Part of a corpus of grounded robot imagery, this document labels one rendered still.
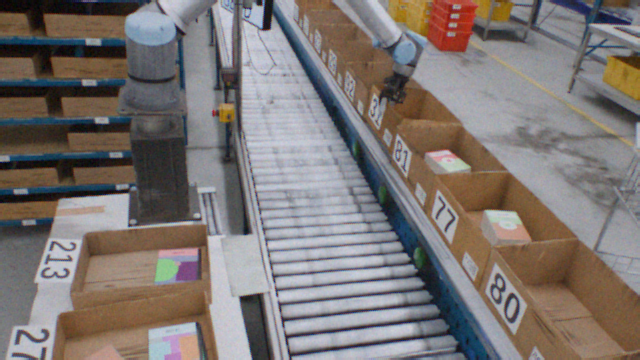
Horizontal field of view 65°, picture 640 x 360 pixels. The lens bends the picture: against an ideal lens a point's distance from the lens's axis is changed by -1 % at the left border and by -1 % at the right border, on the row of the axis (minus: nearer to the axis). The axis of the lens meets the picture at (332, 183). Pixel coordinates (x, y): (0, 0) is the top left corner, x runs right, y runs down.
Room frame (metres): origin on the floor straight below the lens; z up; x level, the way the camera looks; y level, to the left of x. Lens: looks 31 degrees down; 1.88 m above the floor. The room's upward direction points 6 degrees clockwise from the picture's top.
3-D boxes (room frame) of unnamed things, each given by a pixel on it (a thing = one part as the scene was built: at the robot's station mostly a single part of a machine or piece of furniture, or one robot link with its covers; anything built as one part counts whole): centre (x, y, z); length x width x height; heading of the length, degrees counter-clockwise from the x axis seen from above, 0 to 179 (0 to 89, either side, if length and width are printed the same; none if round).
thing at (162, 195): (1.59, 0.63, 0.91); 0.26 x 0.26 x 0.33; 21
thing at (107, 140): (2.47, 1.23, 0.59); 0.40 x 0.30 x 0.10; 105
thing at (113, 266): (1.17, 0.55, 0.80); 0.38 x 0.28 x 0.10; 108
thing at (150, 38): (1.60, 0.63, 1.37); 0.17 x 0.15 x 0.18; 19
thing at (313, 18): (3.61, 0.14, 0.96); 0.39 x 0.29 x 0.17; 17
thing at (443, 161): (1.81, -0.45, 0.92); 0.16 x 0.11 x 0.07; 29
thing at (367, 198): (1.74, 0.05, 0.72); 0.52 x 0.05 x 0.05; 107
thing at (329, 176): (1.93, 0.11, 0.72); 0.52 x 0.05 x 0.05; 107
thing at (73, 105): (2.46, 1.23, 0.79); 0.40 x 0.30 x 0.10; 108
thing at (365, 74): (2.48, -0.20, 0.97); 0.39 x 0.29 x 0.17; 17
